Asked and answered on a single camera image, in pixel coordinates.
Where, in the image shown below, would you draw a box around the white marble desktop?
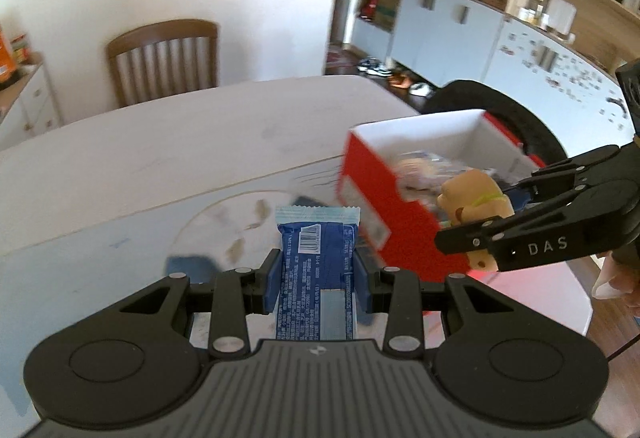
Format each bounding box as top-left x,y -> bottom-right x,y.
0,75 -> 593,438

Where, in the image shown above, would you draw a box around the red lid jar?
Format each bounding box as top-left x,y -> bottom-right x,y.
12,34 -> 31,65

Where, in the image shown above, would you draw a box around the black cable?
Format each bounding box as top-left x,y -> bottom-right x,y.
606,332 -> 640,362

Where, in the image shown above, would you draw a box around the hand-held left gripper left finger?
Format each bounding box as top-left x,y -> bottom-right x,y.
117,248 -> 282,360

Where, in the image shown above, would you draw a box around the pale crumpled packet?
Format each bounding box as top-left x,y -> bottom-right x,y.
392,150 -> 501,219

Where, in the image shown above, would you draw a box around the white blue wall cabinet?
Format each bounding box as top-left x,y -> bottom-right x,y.
350,0 -> 640,119

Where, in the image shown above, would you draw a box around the red doormat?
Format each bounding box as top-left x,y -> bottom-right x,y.
325,45 -> 362,76

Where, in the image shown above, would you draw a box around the blue wafer packet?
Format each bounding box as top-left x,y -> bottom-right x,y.
275,206 -> 361,341

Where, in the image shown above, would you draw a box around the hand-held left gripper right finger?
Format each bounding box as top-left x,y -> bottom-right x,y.
352,248 -> 518,355

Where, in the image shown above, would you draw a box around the wooden dining chair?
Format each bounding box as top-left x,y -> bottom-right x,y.
106,19 -> 220,108

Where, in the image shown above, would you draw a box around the orange snack bag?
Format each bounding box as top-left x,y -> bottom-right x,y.
0,25 -> 19,84

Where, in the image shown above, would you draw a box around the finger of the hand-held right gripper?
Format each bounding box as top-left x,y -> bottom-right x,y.
434,185 -> 592,271
502,145 -> 623,213

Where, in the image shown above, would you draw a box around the person's right hand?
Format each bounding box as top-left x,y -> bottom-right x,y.
592,250 -> 640,319

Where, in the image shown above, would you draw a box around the tan animal toy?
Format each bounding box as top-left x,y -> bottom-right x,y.
436,170 -> 514,272

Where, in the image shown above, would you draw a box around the white sideboard cabinet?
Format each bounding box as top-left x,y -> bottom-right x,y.
0,62 -> 63,151

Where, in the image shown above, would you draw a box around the dark sneakers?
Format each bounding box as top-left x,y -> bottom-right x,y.
357,59 -> 392,77

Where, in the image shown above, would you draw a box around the red cardboard box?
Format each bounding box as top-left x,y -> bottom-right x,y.
336,109 -> 547,316

